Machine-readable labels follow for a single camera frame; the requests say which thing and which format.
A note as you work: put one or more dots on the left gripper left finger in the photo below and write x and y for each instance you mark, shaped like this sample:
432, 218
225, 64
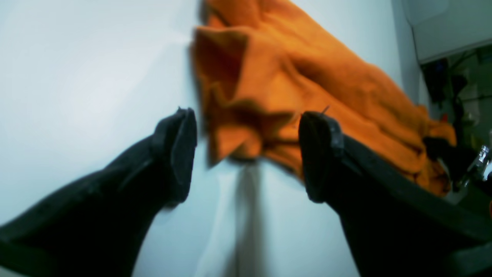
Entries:
95, 226

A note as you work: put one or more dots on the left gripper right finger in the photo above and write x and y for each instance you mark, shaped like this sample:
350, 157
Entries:
394, 228

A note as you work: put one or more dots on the orange t-shirt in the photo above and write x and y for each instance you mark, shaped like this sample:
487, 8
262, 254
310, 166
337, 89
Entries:
262, 63

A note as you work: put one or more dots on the white panel right corner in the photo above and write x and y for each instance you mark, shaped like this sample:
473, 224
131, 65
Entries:
446, 27

